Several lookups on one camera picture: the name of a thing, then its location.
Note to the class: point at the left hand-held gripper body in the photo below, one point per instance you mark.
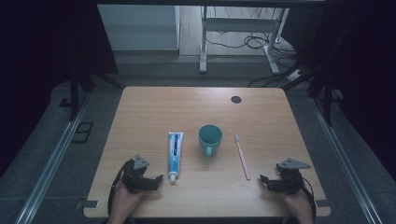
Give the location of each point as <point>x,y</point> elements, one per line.
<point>137,182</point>

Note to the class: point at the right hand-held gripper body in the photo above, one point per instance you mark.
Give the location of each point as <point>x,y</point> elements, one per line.
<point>288,182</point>

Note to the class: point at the white and blue toothpaste tube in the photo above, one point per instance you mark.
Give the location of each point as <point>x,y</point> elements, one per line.
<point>175,155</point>

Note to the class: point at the pink toothbrush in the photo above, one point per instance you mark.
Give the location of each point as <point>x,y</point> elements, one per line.
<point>242,158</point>

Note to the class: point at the teal cup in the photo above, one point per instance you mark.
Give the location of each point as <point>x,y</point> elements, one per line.
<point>210,140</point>

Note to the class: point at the person's left hand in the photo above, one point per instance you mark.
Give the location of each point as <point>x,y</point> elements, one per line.
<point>126,199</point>

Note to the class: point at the person's right hand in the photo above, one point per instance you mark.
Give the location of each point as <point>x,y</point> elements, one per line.
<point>297,202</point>

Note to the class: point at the black metal stand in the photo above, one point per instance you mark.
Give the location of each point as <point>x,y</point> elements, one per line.
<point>74,96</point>
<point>327,99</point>

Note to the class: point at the white power strip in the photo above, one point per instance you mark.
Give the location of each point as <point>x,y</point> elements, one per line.
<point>295,74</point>

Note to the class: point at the dark curtain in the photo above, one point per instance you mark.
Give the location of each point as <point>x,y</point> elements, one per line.
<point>37,46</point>
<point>367,62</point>

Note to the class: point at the white partition panel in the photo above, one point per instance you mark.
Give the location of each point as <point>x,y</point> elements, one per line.
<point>137,28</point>

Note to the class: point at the metal floor rail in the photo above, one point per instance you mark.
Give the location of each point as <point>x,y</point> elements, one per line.
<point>46,174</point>
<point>345,168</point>

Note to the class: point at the white metal desk frame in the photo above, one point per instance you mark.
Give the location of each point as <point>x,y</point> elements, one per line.
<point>204,46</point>

